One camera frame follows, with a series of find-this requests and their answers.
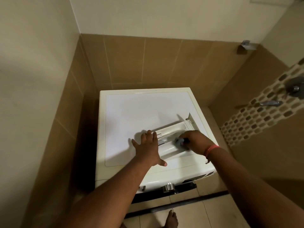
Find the blue cloth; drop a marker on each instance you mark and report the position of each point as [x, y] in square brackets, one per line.
[179, 142]

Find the red thread wristband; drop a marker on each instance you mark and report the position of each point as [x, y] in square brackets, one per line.
[211, 150]

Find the person's right foot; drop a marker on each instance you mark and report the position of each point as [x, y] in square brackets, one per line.
[171, 219]

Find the person's left forearm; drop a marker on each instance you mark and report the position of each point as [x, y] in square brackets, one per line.
[107, 201]

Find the chrome wall hook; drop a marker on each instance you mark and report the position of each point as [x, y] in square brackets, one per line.
[247, 46]

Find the person's left hand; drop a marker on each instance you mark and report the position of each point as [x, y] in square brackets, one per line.
[148, 151]

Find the person's right hand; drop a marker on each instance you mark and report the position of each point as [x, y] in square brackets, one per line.
[199, 142]

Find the white washing machine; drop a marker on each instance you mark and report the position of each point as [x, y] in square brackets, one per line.
[133, 111]

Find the person's right forearm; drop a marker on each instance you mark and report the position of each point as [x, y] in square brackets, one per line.
[251, 192]

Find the chrome shower mixer valve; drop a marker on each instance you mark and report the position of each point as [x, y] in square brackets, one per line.
[295, 87]

